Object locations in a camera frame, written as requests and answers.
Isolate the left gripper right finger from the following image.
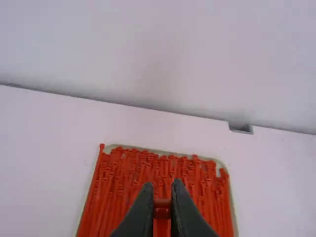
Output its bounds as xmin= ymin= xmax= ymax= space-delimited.
xmin=170 ymin=178 xmax=221 ymax=237

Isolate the row of orange cable ties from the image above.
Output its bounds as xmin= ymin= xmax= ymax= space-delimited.
xmin=78 ymin=143 xmax=235 ymax=237

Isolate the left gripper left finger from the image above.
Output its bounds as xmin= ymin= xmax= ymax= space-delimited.
xmin=110 ymin=182 xmax=156 ymax=237

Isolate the pale tray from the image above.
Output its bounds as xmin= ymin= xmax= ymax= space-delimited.
xmin=75 ymin=143 xmax=239 ymax=237

